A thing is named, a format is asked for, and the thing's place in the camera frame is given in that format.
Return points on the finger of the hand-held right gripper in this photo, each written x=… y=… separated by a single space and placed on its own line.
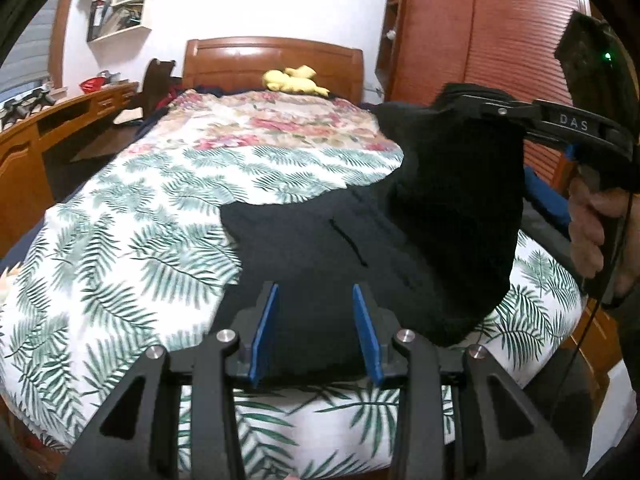
x=500 y=105

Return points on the red bowl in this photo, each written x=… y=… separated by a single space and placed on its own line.
x=92 y=85

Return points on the wooden headboard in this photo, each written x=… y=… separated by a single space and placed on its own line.
x=230 y=62

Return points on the dark wooden chair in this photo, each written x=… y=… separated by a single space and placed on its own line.
x=155 y=80

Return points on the blue cloth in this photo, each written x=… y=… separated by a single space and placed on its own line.
x=542 y=195

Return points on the wooden wardrobe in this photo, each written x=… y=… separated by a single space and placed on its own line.
x=475 y=25

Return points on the bed with leaf-print cover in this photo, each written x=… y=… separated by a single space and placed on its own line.
x=125 y=260

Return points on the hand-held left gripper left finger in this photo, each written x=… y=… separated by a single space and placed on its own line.
x=262 y=335

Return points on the floral blanket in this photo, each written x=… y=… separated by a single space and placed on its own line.
x=280 y=125

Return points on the yellow plush toy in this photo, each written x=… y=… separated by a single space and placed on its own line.
x=287 y=80

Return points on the black jacket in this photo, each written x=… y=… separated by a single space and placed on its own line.
x=325 y=260

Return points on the window blind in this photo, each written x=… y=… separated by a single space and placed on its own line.
x=30 y=55

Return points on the person's right hand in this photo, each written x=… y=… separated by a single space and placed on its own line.
x=585 y=230

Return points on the row of dark figurines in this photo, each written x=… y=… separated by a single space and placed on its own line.
x=25 y=102

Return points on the wooden window frame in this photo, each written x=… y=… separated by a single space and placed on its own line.
x=62 y=25

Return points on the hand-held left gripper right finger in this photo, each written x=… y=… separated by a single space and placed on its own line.
x=367 y=335

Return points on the wooden desk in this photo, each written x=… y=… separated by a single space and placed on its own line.
x=25 y=160

